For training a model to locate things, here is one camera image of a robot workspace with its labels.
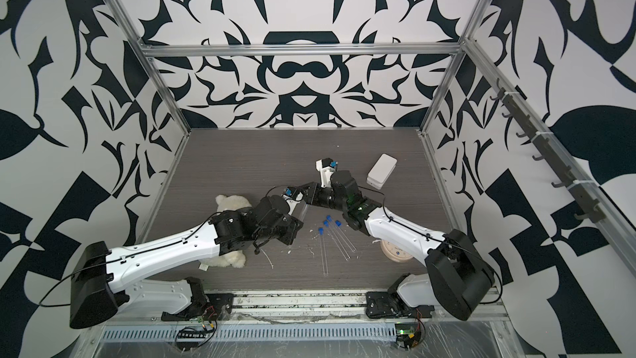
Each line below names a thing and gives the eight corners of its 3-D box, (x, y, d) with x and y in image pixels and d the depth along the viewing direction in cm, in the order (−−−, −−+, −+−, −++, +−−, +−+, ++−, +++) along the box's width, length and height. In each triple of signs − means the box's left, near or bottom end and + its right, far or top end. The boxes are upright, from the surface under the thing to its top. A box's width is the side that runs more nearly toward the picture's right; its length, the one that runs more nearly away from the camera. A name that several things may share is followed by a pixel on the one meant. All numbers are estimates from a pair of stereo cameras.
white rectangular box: (364, 182, 103) (365, 176, 100) (380, 159, 111) (382, 152, 108) (380, 191, 101) (382, 185, 97) (396, 166, 109) (398, 160, 105)
